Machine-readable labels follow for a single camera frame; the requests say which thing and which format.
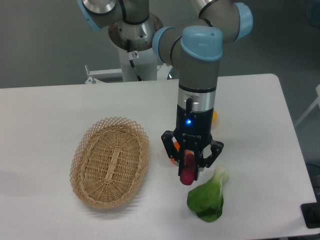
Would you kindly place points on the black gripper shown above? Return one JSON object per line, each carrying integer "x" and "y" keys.
{"x": 193, "y": 133}

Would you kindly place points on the red sweet potato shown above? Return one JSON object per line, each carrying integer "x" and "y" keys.
{"x": 187, "y": 175}

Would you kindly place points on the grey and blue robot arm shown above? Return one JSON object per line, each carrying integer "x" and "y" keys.
{"x": 195, "y": 50}

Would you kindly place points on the oval woven wicker basket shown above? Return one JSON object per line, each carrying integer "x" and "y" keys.
{"x": 110, "y": 163}

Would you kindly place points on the orange toy vegetable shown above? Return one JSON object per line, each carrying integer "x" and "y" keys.
{"x": 173, "y": 151}

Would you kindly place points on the yellow orange fruit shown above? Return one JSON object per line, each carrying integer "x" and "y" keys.
{"x": 214, "y": 116}

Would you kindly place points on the green bok choy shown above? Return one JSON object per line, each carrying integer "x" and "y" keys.
{"x": 207, "y": 200}

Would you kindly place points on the black device at table edge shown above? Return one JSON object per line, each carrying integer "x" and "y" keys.
{"x": 311, "y": 214}

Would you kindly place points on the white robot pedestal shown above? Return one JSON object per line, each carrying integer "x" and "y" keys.
{"x": 138, "y": 62}

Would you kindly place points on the white frame at right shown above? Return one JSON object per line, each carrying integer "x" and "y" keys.
{"x": 310, "y": 108}

